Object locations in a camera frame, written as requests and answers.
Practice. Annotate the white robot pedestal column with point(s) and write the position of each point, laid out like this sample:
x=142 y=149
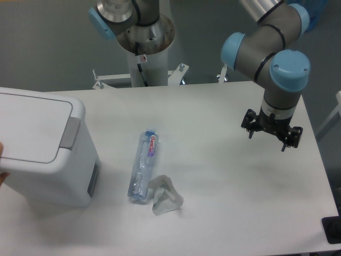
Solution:
x=147 y=48

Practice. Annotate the crushed clear plastic bottle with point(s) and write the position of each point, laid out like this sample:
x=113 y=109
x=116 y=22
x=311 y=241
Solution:
x=143 y=166

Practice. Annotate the person's hand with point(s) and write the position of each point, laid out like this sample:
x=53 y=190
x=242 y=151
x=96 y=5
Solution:
x=3 y=174

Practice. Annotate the white frame at right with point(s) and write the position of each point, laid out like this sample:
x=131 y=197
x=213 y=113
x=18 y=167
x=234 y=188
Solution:
x=330 y=121

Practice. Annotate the white plastic trash can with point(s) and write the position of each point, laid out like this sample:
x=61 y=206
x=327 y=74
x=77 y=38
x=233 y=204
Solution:
x=48 y=149

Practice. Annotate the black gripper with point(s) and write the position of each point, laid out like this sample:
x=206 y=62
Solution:
x=290 y=136

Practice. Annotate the black device at table edge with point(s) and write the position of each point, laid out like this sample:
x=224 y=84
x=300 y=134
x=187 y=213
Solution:
x=331 y=226

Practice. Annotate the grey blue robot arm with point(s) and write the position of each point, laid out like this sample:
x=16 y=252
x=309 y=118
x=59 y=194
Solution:
x=264 y=58

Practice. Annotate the white pedestal base frame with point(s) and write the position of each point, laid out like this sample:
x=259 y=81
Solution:
x=174 y=78

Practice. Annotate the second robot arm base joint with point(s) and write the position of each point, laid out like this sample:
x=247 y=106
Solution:
x=111 y=18

